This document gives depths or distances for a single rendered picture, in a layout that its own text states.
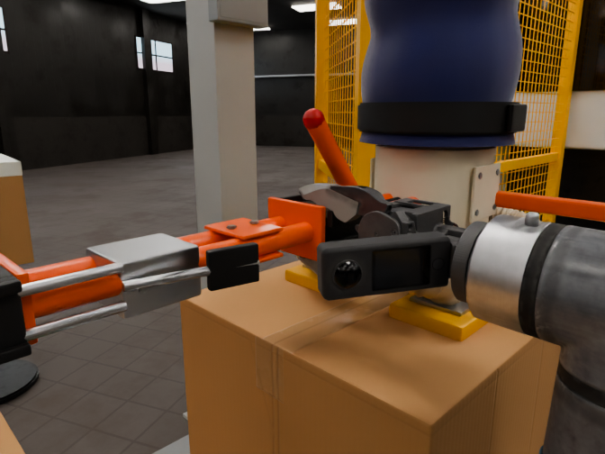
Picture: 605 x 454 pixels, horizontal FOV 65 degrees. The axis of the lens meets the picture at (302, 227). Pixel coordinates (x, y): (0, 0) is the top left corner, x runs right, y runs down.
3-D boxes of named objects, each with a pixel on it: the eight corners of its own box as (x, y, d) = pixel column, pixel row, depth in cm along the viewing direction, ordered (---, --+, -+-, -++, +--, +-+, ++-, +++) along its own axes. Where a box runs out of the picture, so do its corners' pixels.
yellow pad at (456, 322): (498, 258, 83) (501, 231, 82) (559, 272, 77) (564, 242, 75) (387, 317, 60) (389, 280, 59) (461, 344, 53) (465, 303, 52)
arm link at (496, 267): (512, 351, 35) (528, 225, 33) (452, 330, 38) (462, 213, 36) (555, 314, 41) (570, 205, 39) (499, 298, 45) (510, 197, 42)
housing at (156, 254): (163, 276, 45) (160, 231, 44) (204, 296, 40) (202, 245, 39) (88, 297, 40) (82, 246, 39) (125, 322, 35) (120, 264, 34)
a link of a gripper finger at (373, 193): (333, 211, 51) (396, 251, 45) (321, 213, 49) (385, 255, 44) (344, 170, 48) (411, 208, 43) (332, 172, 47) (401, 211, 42)
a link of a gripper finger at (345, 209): (328, 186, 56) (388, 222, 51) (292, 193, 52) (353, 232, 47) (334, 161, 55) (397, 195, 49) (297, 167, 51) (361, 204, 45)
